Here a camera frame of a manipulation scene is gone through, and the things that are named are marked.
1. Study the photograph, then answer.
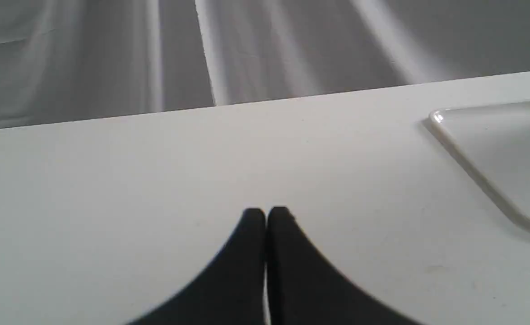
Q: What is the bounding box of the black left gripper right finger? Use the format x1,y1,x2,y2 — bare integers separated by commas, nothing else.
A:
267,206,415,325

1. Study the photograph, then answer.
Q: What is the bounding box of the grey draped backdrop cloth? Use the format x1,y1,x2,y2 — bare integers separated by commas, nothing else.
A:
0,0,530,128

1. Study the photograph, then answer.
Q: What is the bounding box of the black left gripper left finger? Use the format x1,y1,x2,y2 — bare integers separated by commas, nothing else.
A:
133,208,266,325

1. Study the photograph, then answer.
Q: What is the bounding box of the white rectangular plastic tray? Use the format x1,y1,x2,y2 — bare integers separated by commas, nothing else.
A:
428,101,530,232

